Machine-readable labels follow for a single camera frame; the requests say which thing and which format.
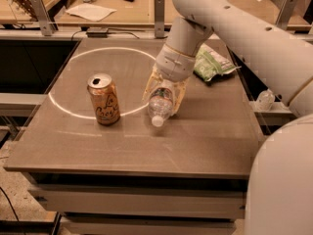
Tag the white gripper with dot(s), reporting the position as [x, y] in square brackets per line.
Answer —
[173, 66]

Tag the clear plastic water bottle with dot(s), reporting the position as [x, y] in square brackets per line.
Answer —
[161, 104]

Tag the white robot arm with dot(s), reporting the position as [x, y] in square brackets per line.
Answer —
[279, 197]

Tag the clear sanitizer bottle left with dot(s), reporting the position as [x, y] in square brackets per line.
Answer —
[265, 100]

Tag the green snack bag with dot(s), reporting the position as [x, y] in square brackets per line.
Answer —
[210, 64]

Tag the orange LaCroix soda can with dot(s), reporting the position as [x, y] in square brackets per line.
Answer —
[104, 100]

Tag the white paper sheet left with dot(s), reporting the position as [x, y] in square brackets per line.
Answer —
[90, 12]

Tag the white drawer cabinet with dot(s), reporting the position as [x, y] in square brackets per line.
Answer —
[142, 204]

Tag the middle metal bracket post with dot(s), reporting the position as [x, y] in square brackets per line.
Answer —
[159, 18]

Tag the metal bracket post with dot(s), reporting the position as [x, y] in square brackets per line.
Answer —
[46, 26]
[159, 18]
[285, 13]

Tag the left metal bracket post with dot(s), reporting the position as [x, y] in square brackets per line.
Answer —
[46, 26]

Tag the right metal bracket post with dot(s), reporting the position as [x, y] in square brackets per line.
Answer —
[285, 13]

